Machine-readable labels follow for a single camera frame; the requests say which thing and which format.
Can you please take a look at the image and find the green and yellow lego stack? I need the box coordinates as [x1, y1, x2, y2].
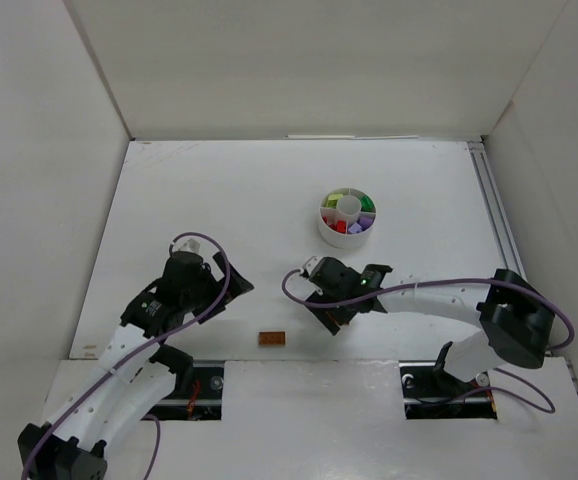
[360, 195, 375, 213]

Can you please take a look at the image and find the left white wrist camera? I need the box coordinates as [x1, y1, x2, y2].
[169, 238, 200, 256]

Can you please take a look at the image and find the white round divided container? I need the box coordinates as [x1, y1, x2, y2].
[318, 188, 377, 250]

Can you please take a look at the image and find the aluminium rail right side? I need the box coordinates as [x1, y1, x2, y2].
[467, 141, 553, 356]

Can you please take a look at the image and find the orange lego brick front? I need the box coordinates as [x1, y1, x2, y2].
[258, 331, 286, 347]

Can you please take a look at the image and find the purple lego plate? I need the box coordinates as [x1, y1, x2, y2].
[347, 216, 375, 235]

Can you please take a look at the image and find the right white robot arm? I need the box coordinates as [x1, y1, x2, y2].
[300, 257, 554, 383]

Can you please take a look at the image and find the brown lego plate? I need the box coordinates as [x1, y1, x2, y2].
[327, 309, 355, 327]

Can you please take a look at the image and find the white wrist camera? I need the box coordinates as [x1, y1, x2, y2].
[301, 256, 324, 286]
[169, 238, 200, 256]

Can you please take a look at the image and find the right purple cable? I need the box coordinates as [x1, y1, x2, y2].
[281, 268, 575, 414]

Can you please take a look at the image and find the yellow-green lego brick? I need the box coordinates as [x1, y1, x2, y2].
[321, 189, 349, 209]

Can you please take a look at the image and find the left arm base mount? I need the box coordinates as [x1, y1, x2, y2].
[149, 345, 225, 421]

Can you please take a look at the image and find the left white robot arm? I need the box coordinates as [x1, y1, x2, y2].
[18, 251, 254, 479]

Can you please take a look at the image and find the red long lego brick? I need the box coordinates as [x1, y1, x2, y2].
[322, 216, 347, 235]

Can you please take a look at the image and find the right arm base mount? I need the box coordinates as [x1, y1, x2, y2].
[399, 342, 497, 420]

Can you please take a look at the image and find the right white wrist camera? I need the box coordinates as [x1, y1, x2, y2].
[301, 256, 324, 286]

